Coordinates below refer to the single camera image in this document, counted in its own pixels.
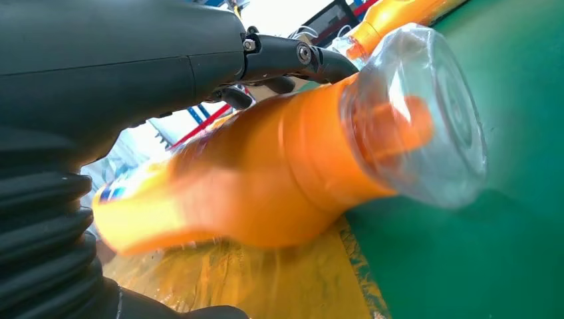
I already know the green table mat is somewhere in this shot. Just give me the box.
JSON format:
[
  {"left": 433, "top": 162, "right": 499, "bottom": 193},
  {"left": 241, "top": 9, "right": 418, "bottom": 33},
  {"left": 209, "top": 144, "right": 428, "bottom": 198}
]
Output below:
[{"left": 304, "top": 0, "right": 564, "bottom": 319}]

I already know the yellow taped mat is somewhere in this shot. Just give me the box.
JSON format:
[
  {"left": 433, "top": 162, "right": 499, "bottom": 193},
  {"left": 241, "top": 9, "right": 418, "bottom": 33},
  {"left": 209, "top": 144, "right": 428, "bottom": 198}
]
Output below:
[{"left": 101, "top": 215, "right": 391, "bottom": 319}]

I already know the black tablet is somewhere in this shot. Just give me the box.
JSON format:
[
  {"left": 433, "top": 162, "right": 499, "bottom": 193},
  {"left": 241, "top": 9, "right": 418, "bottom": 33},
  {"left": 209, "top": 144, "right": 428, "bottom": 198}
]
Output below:
[{"left": 288, "top": 0, "right": 360, "bottom": 49}]

